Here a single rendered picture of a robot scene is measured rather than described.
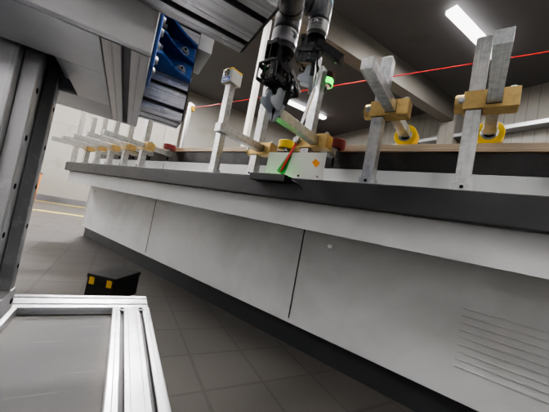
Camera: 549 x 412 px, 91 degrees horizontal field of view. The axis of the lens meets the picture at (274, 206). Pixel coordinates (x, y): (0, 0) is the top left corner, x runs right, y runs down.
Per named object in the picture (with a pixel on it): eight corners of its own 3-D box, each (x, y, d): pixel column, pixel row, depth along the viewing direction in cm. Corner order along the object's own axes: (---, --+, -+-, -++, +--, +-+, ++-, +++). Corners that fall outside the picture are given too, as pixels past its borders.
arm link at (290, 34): (282, 45, 83) (305, 38, 78) (279, 60, 83) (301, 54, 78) (267, 29, 77) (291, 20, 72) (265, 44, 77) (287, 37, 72)
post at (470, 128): (466, 211, 68) (493, 32, 71) (449, 209, 71) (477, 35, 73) (466, 212, 71) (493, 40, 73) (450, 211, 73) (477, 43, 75)
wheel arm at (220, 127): (219, 132, 92) (221, 120, 92) (212, 133, 94) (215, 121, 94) (287, 166, 127) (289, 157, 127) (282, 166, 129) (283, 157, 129)
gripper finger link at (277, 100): (261, 114, 74) (268, 82, 74) (274, 123, 79) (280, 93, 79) (270, 114, 72) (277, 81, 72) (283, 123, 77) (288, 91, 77)
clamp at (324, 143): (325, 146, 94) (328, 132, 94) (293, 147, 102) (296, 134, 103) (332, 151, 99) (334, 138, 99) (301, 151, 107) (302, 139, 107)
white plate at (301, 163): (321, 180, 93) (326, 152, 93) (264, 176, 109) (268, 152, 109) (322, 181, 93) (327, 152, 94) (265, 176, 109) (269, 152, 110)
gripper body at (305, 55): (298, 73, 101) (304, 43, 101) (321, 74, 98) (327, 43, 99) (294, 61, 93) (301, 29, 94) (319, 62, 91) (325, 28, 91)
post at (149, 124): (136, 173, 174) (152, 102, 176) (134, 173, 176) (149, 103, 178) (142, 175, 176) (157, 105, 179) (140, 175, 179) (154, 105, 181)
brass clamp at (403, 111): (406, 112, 79) (409, 96, 79) (361, 116, 87) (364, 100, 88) (410, 121, 84) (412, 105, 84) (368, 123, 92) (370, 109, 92)
